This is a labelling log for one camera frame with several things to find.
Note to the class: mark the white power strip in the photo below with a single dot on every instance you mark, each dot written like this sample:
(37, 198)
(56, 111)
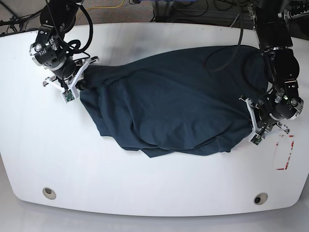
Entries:
(298, 11)

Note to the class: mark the red tape rectangle marking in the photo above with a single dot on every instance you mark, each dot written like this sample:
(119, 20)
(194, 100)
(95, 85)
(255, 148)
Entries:
(283, 151)

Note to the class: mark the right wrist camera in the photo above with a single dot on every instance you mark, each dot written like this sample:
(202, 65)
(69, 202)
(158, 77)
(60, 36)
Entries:
(70, 95)

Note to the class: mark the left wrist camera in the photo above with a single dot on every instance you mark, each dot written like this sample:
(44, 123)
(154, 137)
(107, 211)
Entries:
(256, 139)

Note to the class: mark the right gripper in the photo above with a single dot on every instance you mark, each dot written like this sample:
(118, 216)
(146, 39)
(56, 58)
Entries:
(68, 71)

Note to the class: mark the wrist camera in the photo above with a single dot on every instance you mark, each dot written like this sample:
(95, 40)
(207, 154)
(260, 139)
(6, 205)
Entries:
(70, 95)
(256, 139)

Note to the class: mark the black tripod stand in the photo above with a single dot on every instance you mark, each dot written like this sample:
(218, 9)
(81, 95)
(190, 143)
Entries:
(17, 23)

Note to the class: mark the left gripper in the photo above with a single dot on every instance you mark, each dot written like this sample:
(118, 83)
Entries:
(263, 123)

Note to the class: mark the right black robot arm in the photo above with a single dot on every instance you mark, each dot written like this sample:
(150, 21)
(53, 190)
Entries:
(63, 59)

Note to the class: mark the right table cable grommet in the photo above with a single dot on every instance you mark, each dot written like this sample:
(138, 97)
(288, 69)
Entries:
(260, 198)

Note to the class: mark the dark navy T-shirt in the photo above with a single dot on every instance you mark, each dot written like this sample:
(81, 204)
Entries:
(177, 101)

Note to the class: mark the left table cable grommet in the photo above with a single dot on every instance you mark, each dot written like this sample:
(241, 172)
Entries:
(49, 193)

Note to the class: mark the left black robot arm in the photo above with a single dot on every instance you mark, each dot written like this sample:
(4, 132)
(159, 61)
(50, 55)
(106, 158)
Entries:
(282, 101)

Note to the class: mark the table cable grommet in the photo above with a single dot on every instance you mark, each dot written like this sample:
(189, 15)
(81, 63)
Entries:
(260, 198)
(49, 193)

